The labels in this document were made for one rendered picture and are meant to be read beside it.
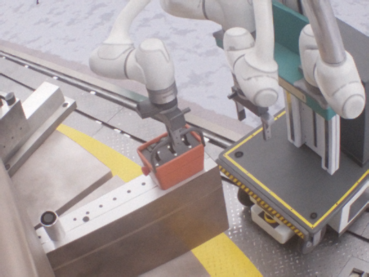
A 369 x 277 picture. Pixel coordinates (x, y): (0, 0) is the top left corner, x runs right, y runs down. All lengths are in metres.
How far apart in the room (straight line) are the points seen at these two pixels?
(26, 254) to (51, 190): 1.36
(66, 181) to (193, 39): 1.63
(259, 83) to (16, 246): 0.83
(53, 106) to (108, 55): 1.38
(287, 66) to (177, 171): 0.55
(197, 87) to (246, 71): 2.00
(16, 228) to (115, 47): 0.68
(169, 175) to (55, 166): 0.99
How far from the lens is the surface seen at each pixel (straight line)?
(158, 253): 2.34
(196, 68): 3.81
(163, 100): 1.87
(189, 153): 2.09
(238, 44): 1.76
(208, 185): 2.23
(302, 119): 2.65
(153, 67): 1.78
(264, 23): 1.64
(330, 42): 1.67
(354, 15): 4.45
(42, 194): 2.87
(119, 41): 1.86
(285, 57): 2.23
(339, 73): 1.72
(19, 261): 1.53
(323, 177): 2.59
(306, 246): 2.63
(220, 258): 2.76
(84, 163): 2.92
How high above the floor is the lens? 2.24
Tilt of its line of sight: 42 degrees down
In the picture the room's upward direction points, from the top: 15 degrees counter-clockwise
